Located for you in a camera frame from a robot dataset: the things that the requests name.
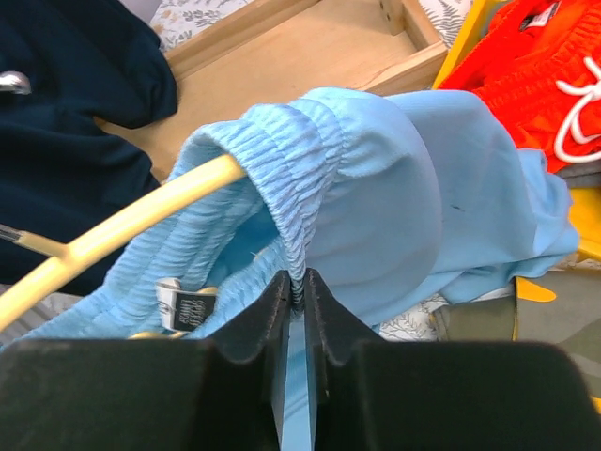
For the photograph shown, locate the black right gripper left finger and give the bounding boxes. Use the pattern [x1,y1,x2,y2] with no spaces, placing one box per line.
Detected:
[1,272,291,450]

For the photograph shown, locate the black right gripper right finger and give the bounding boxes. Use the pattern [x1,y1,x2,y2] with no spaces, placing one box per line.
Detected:
[304,269,600,450]

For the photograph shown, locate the light blue shorts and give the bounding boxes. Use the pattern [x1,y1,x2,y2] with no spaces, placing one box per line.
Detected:
[0,85,581,451]

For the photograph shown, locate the yellow hanger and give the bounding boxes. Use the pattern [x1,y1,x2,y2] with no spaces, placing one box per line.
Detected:
[1,152,245,330]

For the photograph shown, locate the camouflage shorts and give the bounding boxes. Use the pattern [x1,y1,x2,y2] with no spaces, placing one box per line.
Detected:
[431,269,600,408]

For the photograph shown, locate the grey shorts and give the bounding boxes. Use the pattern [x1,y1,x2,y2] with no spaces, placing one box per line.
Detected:
[556,161,601,189]

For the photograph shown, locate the navy blue shorts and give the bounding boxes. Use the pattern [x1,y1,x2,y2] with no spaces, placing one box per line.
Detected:
[0,0,179,297]

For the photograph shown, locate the orange shorts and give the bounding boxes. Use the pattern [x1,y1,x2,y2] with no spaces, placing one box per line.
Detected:
[441,1,600,173]

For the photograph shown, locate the floral table mat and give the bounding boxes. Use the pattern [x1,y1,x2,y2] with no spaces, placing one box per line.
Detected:
[1,0,497,345]

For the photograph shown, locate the yellow plastic tray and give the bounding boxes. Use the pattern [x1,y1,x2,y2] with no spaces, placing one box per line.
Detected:
[429,0,601,264]

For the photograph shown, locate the wooden clothes rack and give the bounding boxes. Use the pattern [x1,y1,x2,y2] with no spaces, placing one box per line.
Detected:
[100,0,447,180]

